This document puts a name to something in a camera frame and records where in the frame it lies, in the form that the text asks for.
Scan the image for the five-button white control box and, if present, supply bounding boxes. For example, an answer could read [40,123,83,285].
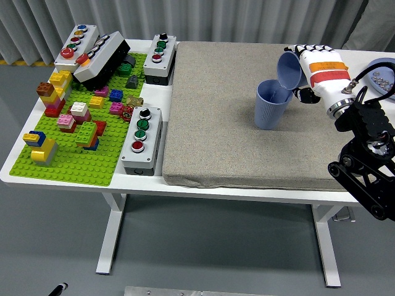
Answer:
[54,24,99,74]

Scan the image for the white table leg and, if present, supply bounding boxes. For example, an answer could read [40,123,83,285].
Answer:
[95,192,127,275]
[310,203,342,289]

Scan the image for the brass valve with red handwheel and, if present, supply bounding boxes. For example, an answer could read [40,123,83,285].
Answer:
[119,95,144,122]

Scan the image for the green brick with grey arch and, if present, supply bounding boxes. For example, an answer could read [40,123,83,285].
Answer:
[115,55,138,76]

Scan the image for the grey-brown fabric mat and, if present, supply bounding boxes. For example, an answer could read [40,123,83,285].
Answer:
[162,41,376,192]

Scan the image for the light blue plate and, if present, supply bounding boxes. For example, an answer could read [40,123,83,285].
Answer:
[366,57,395,100]

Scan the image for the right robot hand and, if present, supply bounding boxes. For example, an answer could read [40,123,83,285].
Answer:
[283,44,356,107]

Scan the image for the pink white red brick stack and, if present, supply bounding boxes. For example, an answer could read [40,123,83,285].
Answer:
[56,113,77,134]

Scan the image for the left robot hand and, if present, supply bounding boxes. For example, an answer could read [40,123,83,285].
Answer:
[49,282,69,296]

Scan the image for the yellow white brick stack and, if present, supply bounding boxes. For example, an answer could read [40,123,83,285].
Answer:
[49,70,73,93]

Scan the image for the brown yellow red brick stack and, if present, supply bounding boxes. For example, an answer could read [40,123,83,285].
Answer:
[36,81,67,118]

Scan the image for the four-button grey control box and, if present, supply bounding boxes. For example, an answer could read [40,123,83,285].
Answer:
[120,106,164,176]

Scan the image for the green orange red brick stack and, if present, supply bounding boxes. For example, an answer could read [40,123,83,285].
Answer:
[75,120,107,152]

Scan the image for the three-button grey control box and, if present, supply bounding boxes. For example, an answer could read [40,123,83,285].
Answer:
[143,33,178,86]

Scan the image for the green studded baseplate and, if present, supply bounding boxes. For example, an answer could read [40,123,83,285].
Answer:
[9,52,148,187]

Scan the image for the blue ribbed plastic cup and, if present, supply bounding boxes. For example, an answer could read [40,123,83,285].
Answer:
[276,51,308,91]
[254,79,293,131]

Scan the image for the grey metal bracket under table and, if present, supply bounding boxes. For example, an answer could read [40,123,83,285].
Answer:
[332,207,356,223]

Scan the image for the blue yellow grey brick stack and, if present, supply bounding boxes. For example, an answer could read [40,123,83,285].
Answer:
[22,130,59,167]

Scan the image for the tilted white black control box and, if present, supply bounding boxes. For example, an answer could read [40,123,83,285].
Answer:
[73,30,131,92]

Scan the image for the grey pleated curtain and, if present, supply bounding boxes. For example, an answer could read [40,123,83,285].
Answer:
[0,0,395,66]

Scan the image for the yellow floor tape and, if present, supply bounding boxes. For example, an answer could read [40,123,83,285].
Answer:
[0,60,56,67]

